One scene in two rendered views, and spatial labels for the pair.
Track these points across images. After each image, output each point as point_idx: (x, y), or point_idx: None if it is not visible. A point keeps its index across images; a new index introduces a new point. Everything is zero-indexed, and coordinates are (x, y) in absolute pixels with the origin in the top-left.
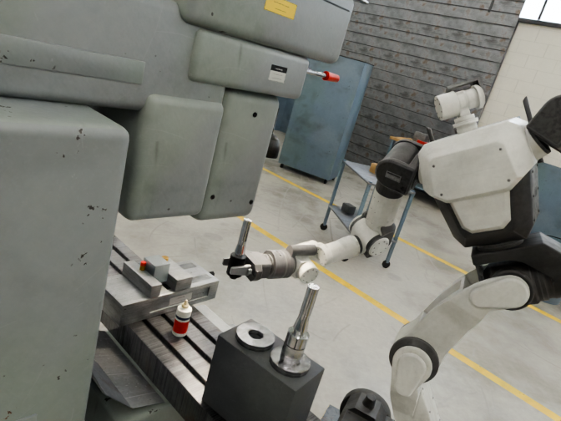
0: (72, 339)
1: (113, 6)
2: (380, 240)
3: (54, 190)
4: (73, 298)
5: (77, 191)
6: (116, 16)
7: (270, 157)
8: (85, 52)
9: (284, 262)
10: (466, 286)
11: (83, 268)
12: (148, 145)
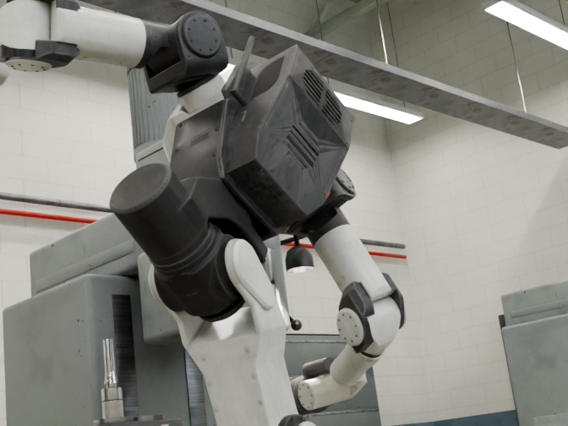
0: (83, 409)
1: (117, 220)
2: (337, 315)
3: (66, 314)
4: (79, 379)
5: (73, 313)
6: (119, 223)
7: (287, 269)
8: (111, 248)
9: (292, 385)
10: (239, 312)
11: (80, 358)
12: (140, 286)
